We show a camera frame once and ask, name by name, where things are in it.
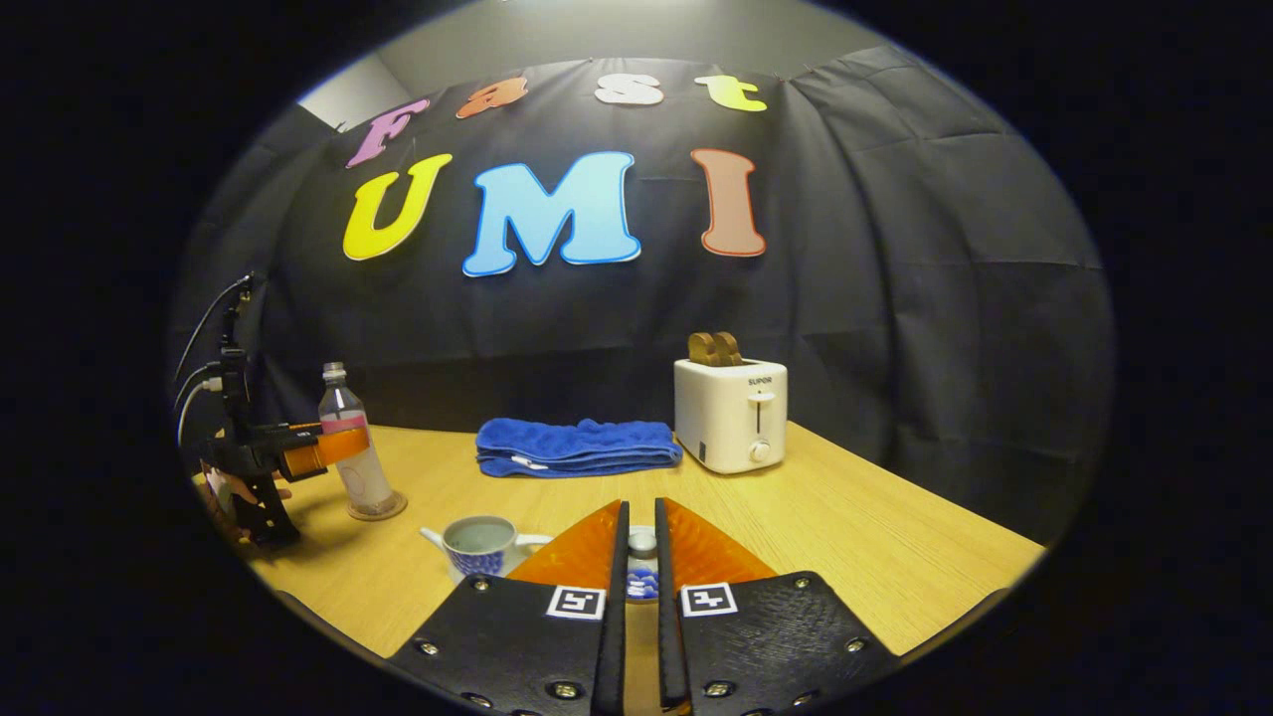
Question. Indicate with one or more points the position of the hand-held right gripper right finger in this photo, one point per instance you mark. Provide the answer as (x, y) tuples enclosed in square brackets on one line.
[(668, 617)]

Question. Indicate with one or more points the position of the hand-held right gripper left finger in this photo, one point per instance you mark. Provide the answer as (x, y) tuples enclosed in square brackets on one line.
[(617, 597)]

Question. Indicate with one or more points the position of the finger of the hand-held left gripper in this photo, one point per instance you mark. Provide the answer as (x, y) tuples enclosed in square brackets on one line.
[(333, 449)]

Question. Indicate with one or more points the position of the clear pink-label water bottle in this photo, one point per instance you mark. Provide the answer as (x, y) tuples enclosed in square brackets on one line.
[(343, 398)]

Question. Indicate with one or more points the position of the round brown coaster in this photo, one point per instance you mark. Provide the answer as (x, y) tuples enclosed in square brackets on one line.
[(395, 509)]

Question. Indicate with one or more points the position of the white blue-print teacup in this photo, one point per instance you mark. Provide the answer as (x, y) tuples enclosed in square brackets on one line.
[(477, 542)]

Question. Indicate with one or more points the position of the folded blue towel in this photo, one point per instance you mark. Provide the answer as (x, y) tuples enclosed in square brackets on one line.
[(577, 447)]

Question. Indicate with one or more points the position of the white toaster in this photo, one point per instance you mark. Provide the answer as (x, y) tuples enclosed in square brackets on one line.
[(726, 418)]

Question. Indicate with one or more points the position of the black backdrop cloth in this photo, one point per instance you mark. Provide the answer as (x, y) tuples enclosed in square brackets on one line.
[(895, 298)]

